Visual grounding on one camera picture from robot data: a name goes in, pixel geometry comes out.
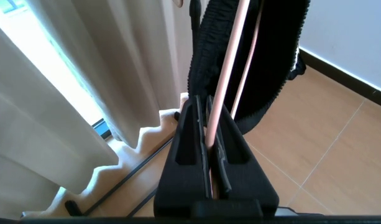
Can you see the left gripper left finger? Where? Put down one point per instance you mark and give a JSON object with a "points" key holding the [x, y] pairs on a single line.
{"points": [[184, 180]]}

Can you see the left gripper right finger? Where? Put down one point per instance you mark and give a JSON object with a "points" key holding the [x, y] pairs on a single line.
{"points": [[246, 183]]}

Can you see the black shorts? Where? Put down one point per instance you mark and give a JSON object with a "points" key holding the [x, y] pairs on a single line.
{"points": [[280, 46]]}

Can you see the black clothes rack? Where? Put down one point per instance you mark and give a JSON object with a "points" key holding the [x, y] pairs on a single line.
{"points": [[194, 18]]}

